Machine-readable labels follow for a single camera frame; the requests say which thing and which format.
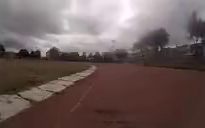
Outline red running track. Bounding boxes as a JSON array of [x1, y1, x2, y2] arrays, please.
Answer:
[[0, 63, 205, 128]]

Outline large dark tree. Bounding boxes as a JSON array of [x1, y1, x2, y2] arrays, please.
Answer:
[[133, 27, 171, 52]]

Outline pale concrete kerb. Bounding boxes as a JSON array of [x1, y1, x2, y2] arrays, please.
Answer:
[[0, 64, 98, 126]]

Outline fence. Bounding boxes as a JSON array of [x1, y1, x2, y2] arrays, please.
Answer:
[[127, 53, 205, 72]]

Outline dry grass field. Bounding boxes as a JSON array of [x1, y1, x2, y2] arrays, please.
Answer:
[[0, 57, 92, 98]]

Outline building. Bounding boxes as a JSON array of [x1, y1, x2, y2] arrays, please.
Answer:
[[160, 42, 205, 58]]

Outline tall dark tree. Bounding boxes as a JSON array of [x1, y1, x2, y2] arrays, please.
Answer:
[[187, 11, 205, 50]]

